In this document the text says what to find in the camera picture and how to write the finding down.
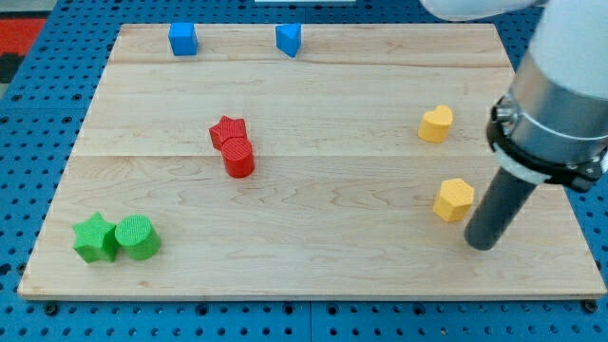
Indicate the wooden board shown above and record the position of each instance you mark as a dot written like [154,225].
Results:
[339,206]

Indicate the yellow hexagon block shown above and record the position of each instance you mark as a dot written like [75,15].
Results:
[453,200]

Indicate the red cylinder block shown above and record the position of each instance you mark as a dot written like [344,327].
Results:
[238,158]

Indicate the red star block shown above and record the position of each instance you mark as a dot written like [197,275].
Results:
[227,129]

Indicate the yellow heart block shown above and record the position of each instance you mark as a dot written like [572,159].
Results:
[435,124]

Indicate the green cylinder block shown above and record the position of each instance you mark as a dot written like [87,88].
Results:
[138,237]

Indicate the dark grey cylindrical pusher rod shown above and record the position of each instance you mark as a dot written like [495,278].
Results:
[502,201]

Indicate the blue triangle block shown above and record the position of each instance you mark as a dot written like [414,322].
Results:
[288,38]

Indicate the blue cube block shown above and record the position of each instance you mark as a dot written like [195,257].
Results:
[183,39]

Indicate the green star block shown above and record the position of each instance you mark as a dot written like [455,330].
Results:
[95,239]

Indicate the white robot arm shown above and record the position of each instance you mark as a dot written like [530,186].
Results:
[565,65]

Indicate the black clamp ring mount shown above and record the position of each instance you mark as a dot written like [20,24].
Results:
[534,148]

